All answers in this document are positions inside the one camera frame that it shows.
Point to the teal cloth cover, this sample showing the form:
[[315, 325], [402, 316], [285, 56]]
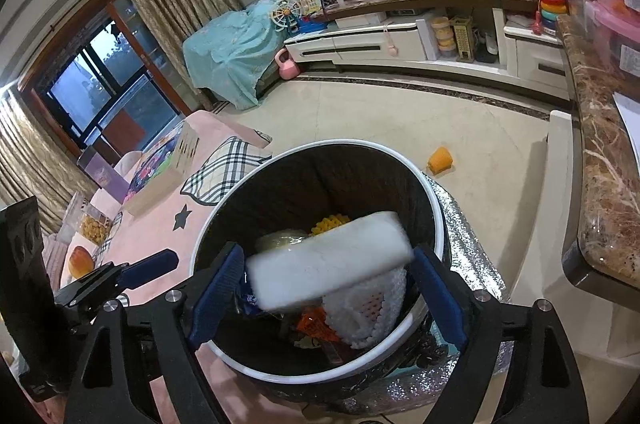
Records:
[[235, 49]]

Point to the white rectangular box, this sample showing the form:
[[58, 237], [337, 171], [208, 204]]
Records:
[[330, 259]]

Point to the pink kettlebell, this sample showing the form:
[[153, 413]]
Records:
[[286, 65]]

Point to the purple water bottle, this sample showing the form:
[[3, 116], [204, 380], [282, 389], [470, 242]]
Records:
[[102, 176]]

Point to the clear jar of snacks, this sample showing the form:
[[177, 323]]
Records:
[[95, 224]]

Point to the ferris wheel toy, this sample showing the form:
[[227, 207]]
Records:
[[285, 14]]

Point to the white paper sheet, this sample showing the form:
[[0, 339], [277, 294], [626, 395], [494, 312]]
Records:
[[630, 114]]

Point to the wooden framed glass door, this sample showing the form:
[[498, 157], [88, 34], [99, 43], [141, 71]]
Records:
[[100, 89]]

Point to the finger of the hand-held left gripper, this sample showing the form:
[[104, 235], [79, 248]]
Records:
[[150, 265]]

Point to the white foam fruit net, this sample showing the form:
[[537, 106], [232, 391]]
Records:
[[365, 311]]

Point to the brown marble counter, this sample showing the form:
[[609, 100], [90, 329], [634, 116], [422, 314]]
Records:
[[600, 184]]

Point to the small orange floor object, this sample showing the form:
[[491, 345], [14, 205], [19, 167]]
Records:
[[440, 160]]

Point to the red yellow apple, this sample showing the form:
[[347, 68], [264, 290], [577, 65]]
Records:
[[81, 261]]

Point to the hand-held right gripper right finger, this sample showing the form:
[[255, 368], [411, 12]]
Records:
[[440, 294]]

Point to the pink plastic storage boxes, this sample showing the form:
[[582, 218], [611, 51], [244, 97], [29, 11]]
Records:
[[605, 4]]

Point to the stacked yellow containers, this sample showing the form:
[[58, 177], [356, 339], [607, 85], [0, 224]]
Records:
[[442, 36]]

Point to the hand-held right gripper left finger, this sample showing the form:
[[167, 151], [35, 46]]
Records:
[[215, 299]]

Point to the white round trash bin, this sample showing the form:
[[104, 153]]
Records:
[[250, 204]]

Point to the colourful puzzle box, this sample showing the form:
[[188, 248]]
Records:
[[155, 169]]

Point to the silver foil mat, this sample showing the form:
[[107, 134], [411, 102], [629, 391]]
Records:
[[470, 254]]

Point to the white television stand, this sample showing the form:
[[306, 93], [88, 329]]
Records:
[[425, 41]]

